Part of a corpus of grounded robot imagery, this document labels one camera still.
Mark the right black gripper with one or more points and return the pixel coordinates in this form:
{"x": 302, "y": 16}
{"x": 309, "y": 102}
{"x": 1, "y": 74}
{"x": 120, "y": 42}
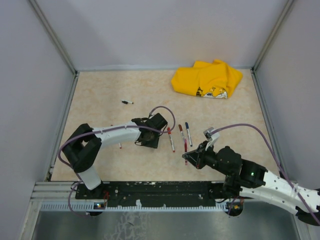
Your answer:
{"x": 195, "y": 157}

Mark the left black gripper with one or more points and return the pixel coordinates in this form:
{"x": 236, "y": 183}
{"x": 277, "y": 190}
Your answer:
{"x": 154, "y": 144}

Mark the dark red pen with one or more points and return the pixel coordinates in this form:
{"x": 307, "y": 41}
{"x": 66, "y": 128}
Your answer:
{"x": 185, "y": 151}

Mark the white pen red tip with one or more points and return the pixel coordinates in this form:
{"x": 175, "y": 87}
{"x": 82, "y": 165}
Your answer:
{"x": 172, "y": 143}

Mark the white pen blue markings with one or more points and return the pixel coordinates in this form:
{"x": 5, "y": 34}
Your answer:
{"x": 182, "y": 136}

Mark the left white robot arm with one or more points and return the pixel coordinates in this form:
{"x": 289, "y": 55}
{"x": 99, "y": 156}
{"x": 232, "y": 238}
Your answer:
{"x": 84, "y": 145}

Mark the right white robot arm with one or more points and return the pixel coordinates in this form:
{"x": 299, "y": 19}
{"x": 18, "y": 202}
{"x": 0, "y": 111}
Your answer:
{"x": 247, "y": 179}

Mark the black capped marker pen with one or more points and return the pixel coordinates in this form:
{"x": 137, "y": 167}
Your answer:
{"x": 127, "y": 102}

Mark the yellow folded t-shirt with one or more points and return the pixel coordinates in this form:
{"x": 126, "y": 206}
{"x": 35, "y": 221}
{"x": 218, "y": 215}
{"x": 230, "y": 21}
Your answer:
{"x": 216, "y": 80}

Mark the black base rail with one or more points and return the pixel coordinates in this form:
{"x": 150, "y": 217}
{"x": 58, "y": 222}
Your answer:
{"x": 156, "y": 194}

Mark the white slotted cable duct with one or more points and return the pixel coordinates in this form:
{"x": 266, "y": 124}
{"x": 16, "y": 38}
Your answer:
{"x": 79, "y": 207}

